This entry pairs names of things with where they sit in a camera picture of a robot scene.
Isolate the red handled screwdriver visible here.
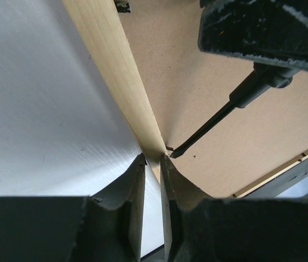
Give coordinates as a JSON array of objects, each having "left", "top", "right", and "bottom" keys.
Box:
[{"left": 170, "top": 63, "right": 300, "bottom": 159}]

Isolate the wooden picture frame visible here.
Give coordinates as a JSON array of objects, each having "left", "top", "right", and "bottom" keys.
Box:
[{"left": 63, "top": 1, "right": 308, "bottom": 197}]

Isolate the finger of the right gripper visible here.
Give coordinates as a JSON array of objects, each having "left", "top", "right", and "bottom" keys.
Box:
[{"left": 198, "top": 0, "right": 308, "bottom": 72}]

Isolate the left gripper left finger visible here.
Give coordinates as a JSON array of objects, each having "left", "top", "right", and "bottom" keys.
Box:
[{"left": 0, "top": 154, "right": 146, "bottom": 261}]

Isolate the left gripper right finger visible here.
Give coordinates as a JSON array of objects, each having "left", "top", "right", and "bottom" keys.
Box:
[{"left": 159, "top": 154, "right": 308, "bottom": 262}]

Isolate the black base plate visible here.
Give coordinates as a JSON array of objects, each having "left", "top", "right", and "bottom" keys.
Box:
[{"left": 140, "top": 144, "right": 308, "bottom": 262}]

